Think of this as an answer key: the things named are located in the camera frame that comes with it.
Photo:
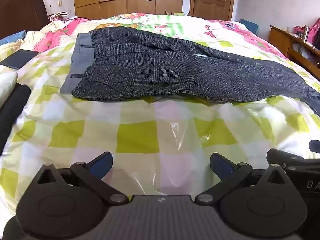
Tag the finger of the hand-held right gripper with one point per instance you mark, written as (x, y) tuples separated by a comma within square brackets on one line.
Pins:
[(285, 156)]

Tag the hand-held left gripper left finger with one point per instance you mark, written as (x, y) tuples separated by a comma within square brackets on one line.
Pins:
[(100, 166)]

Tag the dark grey checked pants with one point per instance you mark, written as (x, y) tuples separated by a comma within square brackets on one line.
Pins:
[(170, 70)]

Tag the pink cartoon print quilt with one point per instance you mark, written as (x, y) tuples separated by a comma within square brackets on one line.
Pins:
[(175, 23)]

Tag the dark wooden headboard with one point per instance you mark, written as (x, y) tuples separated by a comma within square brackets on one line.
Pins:
[(22, 12)]

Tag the white plastic bag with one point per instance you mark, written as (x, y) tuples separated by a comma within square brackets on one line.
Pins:
[(301, 49)]

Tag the green cloth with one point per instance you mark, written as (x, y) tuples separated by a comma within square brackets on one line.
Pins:
[(179, 14)]

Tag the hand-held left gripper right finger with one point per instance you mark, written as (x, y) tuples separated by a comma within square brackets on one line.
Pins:
[(222, 166)]

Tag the flat black rectangle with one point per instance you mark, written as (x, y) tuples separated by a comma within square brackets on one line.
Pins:
[(18, 58)]

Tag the blue foam mat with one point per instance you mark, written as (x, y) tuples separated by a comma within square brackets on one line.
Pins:
[(250, 26)]

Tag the wooden cabinet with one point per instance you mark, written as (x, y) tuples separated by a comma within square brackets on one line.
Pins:
[(280, 38)]

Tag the folded black cloth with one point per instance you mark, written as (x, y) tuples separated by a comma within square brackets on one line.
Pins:
[(13, 110)]

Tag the steel thermos flask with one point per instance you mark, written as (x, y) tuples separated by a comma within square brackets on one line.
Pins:
[(304, 33)]

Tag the blue pillow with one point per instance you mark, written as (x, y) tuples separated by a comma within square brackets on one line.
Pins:
[(12, 38)]

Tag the folded white cloth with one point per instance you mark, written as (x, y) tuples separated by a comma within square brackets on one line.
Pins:
[(7, 87)]

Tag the green checked plastic sheet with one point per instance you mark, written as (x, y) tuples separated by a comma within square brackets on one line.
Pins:
[(140, 135)]

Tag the pink cloth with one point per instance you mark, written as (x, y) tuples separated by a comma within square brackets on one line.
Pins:
[(315, 32)]

